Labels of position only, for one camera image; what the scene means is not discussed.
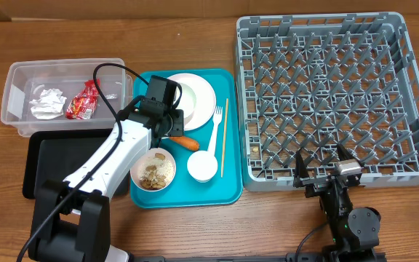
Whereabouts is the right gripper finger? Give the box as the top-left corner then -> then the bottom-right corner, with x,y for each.
294,149 -> 309,180
336,143 -> 357,162

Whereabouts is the pink bowl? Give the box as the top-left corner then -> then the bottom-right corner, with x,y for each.
130,148 -> 177,192

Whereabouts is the peanut shells and rice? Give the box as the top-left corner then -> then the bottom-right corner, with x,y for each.
139,153 -> 175,191

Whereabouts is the red snack wrapper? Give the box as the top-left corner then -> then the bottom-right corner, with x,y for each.
65,80 -> 99,120

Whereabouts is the white napkin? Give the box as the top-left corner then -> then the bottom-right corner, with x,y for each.
29,89 -> 67,120

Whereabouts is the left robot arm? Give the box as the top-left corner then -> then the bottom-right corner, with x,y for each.
20,76 -> 183,261

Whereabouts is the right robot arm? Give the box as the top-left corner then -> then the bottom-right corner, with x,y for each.
286,143 -> 387,262

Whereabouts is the grey dishwasher rack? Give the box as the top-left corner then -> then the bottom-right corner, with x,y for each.
235,12 -> 419,191

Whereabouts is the orange carrot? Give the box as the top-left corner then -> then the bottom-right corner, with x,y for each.
169,136 -> 199,151

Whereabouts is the white round plate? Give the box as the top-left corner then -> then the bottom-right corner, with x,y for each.
168,73 -> 216,131

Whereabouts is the white plastic fork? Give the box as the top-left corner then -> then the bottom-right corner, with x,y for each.
207,106 -> 223,155

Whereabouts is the white cup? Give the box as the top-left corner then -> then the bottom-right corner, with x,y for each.
187,151 -> 218,183

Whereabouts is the wooden chopstick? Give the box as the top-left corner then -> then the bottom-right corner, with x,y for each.
220,98 -> 229,178

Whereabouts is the teal serving tray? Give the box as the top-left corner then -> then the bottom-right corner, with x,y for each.
130,68 -> 243,209

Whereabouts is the clear plastic bin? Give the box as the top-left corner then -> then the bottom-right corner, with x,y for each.
1,58 -> 124,138

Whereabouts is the black tray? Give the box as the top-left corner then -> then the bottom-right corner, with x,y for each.
22,129 -> 111,199

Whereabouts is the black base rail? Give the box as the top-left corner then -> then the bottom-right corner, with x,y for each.
129,250 -> 388,262

